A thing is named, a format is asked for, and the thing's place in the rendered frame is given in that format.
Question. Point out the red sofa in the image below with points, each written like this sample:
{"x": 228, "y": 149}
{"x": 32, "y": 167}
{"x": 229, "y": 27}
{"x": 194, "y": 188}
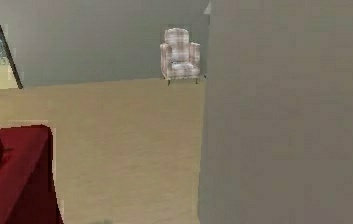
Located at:
{"x": 20, "y": 180}

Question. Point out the pink plaid armchair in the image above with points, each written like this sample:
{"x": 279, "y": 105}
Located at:
{"x": 180, "y": 55}

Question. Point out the dark door frame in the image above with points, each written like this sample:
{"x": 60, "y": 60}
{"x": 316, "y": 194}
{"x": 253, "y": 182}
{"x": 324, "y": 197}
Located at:
{"x": 7, "y": 53}

